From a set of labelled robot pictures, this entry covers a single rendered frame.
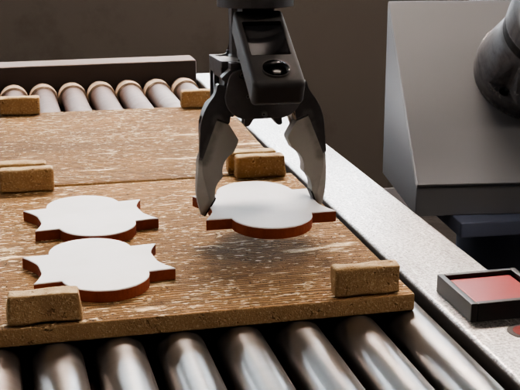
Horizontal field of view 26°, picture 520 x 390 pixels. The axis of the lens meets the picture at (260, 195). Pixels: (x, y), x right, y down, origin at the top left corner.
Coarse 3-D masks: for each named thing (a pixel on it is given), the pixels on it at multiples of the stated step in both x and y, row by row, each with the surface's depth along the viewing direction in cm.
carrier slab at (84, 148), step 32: (0, 128) 156; (32, 128) 156; (64, 128) 156; (96, 128) 156; (128, 128) 156; (160, 128) 156; (192, 128) 156; (0, 160) 139; (64, 160) 139; (96, 160) 139; (128, 160) 139; (160, 160) 139; (192, 160) 139
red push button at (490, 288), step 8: (456, 280) 101; (464, 280) 101; (472, 280) 101; (480, 280) 101; (488, 280) 101; (496, 280) 101; (504, 280) 101; (512, 280) 101; (464, 288) 99; (472, 288) 99; (480, 288) 99; (488, 288) 99; (496, 288) 99; (504, 288) 99; (512, 288) 99; (472, 296) 97; (480, 296) 97; (488, 296) 97; (496, 296) 97; (504, 296) 97; (512, 296) 97
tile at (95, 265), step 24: (96, 240) 106; (24, 264) 101; (48, 264) 99; (72, 264) 99; (96, 264) 99; (120, 264) 99; (144, 264) 99; (96, 288) 94; (120, 288) 94; (144, 288) 96
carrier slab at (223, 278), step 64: (0, 192) 126; (64, 192) 126; (128, 192) 126; (192, 192) 126; (0, 256) 105; (192, 256) 105; (256, 256) 105; (320, 256) 105; (0, 320) 90; (128, 320) 90; (192, 320) 92; (256, 320) 93
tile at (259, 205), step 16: (224, 192) 110; (240, 192) 110; (256, 192) 110; (272, 192) 110; (288, 192) 110; (304, 192) 110; (224, 208) 105; (240, 208) 105; (256, 208) 105; (272, 208) 105; (288, 208) 105; (304, 208) 105; (320, 208) 105; (208, 224) 102; (224, 224) 103; (240, 224) 101; (256, 224) 101; (272, 224) 101; (288, 224) 101; (304, 224) 102
